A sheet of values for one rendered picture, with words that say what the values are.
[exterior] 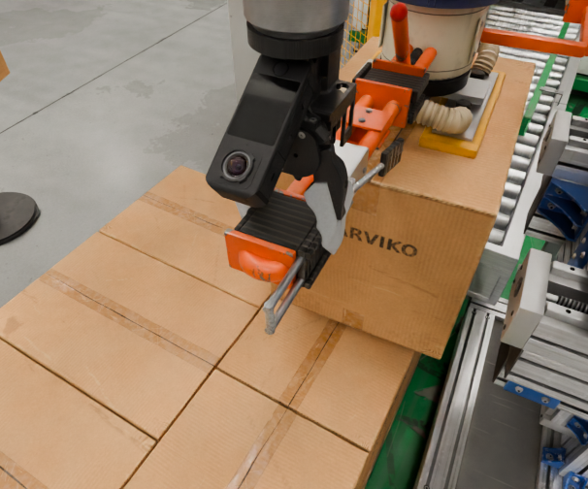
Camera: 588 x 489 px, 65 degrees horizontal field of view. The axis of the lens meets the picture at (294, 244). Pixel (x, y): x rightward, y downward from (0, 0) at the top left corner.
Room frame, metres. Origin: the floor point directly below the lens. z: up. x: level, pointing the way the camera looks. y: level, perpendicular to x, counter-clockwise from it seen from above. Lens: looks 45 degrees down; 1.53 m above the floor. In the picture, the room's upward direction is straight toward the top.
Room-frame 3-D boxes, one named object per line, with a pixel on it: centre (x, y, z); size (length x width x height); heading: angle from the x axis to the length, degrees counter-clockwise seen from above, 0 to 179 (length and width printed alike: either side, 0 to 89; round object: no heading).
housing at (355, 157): (0.46, -0.05, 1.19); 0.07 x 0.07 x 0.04; 64
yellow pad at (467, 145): (0.83, -0.34, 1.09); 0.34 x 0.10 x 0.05; 154
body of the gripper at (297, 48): (0.36, 0.00, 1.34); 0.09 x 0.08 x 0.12; 154
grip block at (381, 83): (0.65, -0.14, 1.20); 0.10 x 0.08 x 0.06; 64
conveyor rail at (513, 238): (1.89, -1.18, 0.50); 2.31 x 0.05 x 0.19; 150
